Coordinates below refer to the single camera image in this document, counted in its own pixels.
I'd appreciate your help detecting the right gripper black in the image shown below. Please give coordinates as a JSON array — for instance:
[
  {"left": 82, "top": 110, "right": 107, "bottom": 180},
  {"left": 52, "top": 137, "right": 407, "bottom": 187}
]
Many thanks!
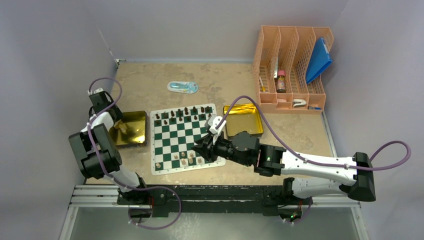
[{"left": 191, "top": 131, "right": 252, "bottom": 167}]

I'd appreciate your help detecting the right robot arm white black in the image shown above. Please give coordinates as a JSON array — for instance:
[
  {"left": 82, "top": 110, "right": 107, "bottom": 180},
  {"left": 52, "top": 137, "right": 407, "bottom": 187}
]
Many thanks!
[{"left": 191, "top": 131, "right": 376, "bottom": 204}]

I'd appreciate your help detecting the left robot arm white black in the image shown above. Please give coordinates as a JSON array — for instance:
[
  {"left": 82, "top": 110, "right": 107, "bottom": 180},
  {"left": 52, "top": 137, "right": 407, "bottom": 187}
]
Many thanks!
[{"left": 68, "top": 88, "right": 149, "bottom": 205}]

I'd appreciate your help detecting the gold tin with white pieces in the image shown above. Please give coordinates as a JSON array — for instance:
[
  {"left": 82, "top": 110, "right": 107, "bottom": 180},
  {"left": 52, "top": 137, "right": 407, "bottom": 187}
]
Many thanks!
[{"left": 109, "top": 110, "right": 148, "bottom": 149}]

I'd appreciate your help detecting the green white chess board mat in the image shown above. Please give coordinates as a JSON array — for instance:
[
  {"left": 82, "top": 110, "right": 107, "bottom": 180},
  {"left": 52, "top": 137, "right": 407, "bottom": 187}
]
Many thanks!
[{"left": 149, "top": 103, "right": 226, "bottom": 176}]

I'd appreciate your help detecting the empty gold tin lid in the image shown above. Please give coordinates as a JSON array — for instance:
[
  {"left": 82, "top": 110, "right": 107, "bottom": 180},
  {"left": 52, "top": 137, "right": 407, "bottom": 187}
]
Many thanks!
[{"left": 225, "top": 103, "right": 264, "bottom": 139}]

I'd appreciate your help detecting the blue packaged stapler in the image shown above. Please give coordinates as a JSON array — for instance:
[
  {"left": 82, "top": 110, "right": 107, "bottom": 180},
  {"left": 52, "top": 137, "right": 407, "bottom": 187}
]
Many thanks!
[{"left": 167, "top": 81, "right": 199, "bottom": 94}]

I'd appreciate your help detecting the yellow pen in organizer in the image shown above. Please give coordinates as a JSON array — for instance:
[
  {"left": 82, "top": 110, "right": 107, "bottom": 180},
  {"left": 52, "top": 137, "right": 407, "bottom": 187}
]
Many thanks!
[{"left": 258, "top": 76, "right": 266, "bottom": 93}]

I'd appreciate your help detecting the small bottle pink cap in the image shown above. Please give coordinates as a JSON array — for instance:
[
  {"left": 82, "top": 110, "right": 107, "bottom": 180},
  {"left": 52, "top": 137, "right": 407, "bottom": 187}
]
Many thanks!
[{"left": 276, "top": 70, "right": 286, "bottom": 93}]

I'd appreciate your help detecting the white stapler in organizer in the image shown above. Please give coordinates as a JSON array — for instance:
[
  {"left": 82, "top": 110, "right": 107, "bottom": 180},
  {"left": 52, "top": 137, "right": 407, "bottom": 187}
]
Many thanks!
[{"left": 292, "top": 98, "right": 307, "bottom": 108}]

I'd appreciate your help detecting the peach plastic file organizer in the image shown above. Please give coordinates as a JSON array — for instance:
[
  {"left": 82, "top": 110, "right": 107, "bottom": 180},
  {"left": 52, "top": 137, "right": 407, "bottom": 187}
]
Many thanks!
[{"left": 252, "top": 25, "right": 334, "bottom": 115}]

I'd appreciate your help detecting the blue folder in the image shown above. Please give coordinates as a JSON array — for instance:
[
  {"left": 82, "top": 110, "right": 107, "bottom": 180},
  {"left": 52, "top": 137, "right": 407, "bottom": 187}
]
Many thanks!
[{"left": 305, "top": 37, "right": 333, "bottom": 84}]

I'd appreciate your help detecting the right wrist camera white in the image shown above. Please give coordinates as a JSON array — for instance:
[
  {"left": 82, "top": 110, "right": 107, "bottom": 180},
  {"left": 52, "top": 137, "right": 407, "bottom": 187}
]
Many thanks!
[{"left": 205, "top": 114, "right": 227, "bottom": 145}]

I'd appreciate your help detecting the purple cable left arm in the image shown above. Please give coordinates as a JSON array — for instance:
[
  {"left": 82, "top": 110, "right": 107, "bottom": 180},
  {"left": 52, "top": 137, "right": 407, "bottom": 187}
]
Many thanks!
[{"left": 86, "top": 77, "right": 183, "bottom": 231}]

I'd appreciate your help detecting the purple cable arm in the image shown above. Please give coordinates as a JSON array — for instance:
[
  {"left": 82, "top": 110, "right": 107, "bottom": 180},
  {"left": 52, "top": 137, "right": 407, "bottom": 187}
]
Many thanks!
[
  {"left": 215, "top": 95, "right": 412, "bottom": 172},
  {"left": 86, "top": 77, "right": 183, "bottom": 231}
]

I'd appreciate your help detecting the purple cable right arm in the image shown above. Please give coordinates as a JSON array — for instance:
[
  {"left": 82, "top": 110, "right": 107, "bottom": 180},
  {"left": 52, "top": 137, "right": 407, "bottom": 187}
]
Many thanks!
[{"left": 215, "top": 95, "right": 412, "bottom": 172}]

